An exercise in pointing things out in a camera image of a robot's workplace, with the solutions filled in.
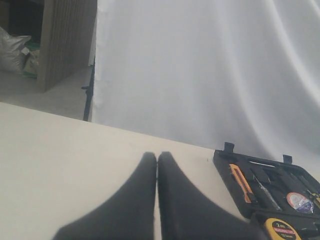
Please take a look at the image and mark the black plastic tool case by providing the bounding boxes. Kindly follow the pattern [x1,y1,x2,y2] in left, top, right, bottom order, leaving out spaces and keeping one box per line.
[212,142,320,240]

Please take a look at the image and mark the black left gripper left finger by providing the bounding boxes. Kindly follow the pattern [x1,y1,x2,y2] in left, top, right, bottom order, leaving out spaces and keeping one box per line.
[54,152,157,240]

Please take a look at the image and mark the long yellow black screwdriver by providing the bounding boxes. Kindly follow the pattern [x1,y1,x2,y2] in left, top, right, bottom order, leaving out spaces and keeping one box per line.
[306,189,320,208]

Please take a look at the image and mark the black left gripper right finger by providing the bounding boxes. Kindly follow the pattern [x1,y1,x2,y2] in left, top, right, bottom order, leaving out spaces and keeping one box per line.
[157,151,267,240]

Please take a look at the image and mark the white woven sack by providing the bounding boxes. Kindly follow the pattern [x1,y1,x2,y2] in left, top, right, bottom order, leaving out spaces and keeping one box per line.
[0,27,31,74]

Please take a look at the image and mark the white backdrop cloth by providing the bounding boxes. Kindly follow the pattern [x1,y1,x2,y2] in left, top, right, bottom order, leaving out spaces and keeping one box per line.
[92,0,320,177]

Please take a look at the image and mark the black backdrop stand pole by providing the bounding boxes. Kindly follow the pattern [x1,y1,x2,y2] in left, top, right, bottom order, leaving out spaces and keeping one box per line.
[81,58,96,122]

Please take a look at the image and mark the electrical tape roll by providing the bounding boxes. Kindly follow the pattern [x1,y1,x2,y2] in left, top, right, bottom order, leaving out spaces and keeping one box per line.
[286,192,314,214]

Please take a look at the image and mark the yellow measuring tape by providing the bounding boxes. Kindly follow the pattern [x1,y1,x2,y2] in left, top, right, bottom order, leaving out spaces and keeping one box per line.
[264,218,301,240]

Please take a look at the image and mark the beige corrugated partition panel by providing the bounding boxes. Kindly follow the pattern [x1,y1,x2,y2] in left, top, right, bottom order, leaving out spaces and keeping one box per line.
[37,0,98,92]

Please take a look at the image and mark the orange utility knife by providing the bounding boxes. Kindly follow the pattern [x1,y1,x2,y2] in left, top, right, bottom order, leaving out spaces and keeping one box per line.
[229,164,256,204]

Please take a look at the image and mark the clear voltage tester screwdriver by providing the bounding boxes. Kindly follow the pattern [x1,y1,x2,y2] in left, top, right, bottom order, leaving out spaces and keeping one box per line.
[253,176,282,211]

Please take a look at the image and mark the green printed bag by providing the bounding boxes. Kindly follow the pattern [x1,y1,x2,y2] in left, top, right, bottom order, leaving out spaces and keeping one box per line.
[23,42,40,79]

